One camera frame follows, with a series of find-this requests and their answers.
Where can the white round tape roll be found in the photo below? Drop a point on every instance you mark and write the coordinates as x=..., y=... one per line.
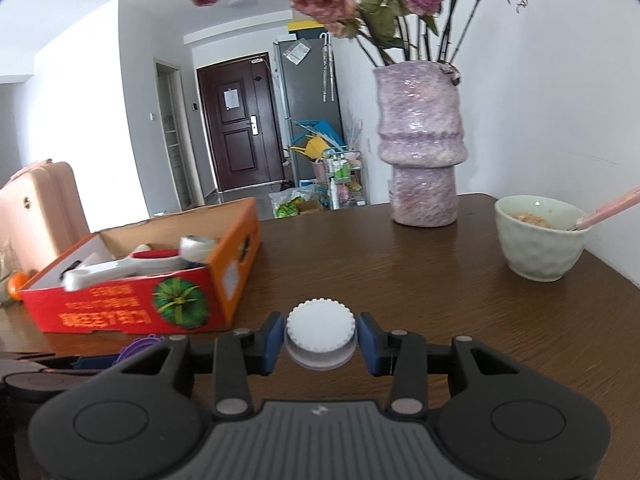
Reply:
x=196, y=249

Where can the white ridged round jar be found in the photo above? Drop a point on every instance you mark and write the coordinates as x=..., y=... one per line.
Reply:
x=320, y=334

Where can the lilac ceramic vase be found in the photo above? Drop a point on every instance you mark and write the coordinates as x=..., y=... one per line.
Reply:
x=421, y=137

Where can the dark brown entrance door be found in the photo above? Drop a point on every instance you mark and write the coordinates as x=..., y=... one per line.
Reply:
x=241, y=122

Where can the grey refrigerator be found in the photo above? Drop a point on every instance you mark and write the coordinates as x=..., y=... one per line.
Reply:
x=308, y=92

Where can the pale green ceramic bowl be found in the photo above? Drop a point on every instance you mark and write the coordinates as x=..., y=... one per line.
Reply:
x=536, y=236

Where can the yellow blue folded items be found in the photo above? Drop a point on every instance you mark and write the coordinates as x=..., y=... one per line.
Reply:
x=318, y=136

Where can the green plastic bag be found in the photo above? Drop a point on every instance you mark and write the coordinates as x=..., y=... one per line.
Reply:
x=295, y=201

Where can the pink spoon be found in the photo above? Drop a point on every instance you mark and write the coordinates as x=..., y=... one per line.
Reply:
x=608, y=210

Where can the red white lint brush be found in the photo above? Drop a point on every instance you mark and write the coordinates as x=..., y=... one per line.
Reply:
x=145, y=263

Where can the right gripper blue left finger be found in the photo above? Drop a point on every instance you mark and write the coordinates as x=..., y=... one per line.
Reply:
x=239, y=355

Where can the orange fruit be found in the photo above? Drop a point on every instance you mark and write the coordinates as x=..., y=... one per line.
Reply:
x=16, y=283

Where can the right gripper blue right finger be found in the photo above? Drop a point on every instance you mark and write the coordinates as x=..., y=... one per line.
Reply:
x=402, y=356

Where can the red cardboard tray box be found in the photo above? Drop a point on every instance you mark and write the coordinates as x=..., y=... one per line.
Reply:
x=200, y=296

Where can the pink hard suitcase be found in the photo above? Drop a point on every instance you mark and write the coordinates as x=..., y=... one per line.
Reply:
x=41, y=214

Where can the metal storage rack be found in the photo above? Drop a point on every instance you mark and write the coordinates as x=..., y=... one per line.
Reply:
x=343, y=178

